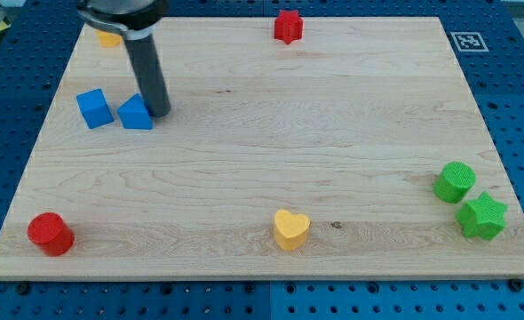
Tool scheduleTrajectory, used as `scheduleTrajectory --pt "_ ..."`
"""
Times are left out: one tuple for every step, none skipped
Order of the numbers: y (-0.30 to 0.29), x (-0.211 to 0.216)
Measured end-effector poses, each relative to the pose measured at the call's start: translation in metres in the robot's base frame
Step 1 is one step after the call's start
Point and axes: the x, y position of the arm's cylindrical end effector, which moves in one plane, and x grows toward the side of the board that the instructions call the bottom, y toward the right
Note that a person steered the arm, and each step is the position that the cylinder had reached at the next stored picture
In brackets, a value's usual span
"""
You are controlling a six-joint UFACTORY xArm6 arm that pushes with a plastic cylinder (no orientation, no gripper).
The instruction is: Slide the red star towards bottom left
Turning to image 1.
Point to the blue triangle block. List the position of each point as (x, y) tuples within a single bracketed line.
[(134, 115)]

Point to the white fiducial marker tag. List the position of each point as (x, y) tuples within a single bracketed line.
[(468, 41)]

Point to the blue cube block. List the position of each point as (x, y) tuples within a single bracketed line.
[(94, 108)]

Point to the yellow heart block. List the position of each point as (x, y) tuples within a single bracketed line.
[(290, 229)]

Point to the green cylinder block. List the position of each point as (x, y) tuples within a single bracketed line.
[(454, 182)]

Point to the red star block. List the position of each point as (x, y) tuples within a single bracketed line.
[(288, 26)]

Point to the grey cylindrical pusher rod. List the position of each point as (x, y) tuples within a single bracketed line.
[(148, 73)]

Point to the wooden board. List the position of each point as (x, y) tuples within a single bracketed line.
[(350, 126)]

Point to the red cylinder block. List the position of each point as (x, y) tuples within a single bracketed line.
[(51, 234)]

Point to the green star block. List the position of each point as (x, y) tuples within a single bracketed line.
[(482, 217)]

